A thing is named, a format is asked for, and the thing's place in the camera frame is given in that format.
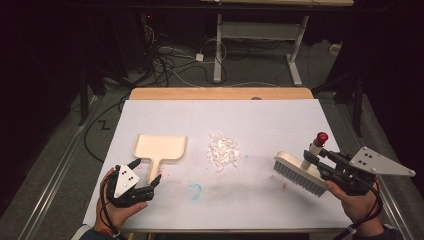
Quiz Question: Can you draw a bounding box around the black floor cable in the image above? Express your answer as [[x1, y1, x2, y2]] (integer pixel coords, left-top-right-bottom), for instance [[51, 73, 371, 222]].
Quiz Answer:
[[83, 94, 132, 164]]

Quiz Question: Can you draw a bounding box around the white table sheet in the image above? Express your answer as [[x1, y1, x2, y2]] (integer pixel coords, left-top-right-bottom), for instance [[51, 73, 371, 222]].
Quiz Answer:
[[82, 98, 353, 233]]

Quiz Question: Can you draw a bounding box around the cream brush with red-tipped handle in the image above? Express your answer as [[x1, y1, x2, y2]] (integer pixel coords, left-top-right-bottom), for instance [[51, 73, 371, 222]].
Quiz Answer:
[[273, 131, 330, 198]]

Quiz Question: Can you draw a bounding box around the person's right hand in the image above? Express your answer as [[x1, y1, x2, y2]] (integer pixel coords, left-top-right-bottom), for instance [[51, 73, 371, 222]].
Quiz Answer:
[[324, 179, 385, 235]]

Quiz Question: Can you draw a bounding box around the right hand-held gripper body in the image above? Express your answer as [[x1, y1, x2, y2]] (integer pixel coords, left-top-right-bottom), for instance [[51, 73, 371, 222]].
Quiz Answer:
[[319, 146, 417, 197]]

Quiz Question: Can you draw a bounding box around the person's left hand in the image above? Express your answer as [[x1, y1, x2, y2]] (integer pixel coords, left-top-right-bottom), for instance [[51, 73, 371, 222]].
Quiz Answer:
[[95, 168, 149, 232]]

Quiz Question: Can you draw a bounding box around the metal floor rail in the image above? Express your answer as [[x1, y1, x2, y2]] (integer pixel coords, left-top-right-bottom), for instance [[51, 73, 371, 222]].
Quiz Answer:
[[17, 95, 98, 240], [333, 99, 416, 240]]

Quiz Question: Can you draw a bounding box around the white metal desk frame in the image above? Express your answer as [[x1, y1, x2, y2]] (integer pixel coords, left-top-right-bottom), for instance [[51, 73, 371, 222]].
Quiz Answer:
[[212, 13, 310, 87]]

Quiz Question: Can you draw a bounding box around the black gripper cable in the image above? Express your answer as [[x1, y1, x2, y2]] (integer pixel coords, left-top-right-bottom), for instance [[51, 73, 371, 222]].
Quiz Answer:
[[333, 181, 384, 240], [99, 171, 122, 238]]

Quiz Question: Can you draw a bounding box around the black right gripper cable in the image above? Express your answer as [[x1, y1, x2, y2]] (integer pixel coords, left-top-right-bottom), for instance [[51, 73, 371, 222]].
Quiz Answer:
[[333, 181, 384, 240]]

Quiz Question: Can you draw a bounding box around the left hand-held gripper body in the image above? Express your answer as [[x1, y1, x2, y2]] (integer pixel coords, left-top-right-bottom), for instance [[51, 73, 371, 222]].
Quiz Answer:
[[105, 163, 156, 209]]

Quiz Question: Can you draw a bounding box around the red woven bracelet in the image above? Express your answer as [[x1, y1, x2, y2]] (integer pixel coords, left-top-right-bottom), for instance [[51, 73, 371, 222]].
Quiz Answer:
[[92, 226, 117, 237]]

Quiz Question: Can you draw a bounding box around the cream plastic dustpan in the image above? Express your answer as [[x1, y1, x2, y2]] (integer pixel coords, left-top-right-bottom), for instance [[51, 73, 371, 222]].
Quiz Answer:
[[132, 133, 188, 185]]

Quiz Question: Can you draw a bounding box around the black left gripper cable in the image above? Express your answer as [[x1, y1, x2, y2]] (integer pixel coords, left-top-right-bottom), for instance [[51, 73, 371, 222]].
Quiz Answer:
[[99, 171, 122, 238]]

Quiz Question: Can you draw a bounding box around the pile of white paper scraps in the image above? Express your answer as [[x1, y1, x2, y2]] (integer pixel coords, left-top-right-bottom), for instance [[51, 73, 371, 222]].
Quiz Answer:
[[205, 132, 242, 172]]

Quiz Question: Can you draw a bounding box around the tangle of floor cables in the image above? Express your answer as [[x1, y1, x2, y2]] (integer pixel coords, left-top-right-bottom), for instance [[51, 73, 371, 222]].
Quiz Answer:
[[142, 24, 229, 88]]

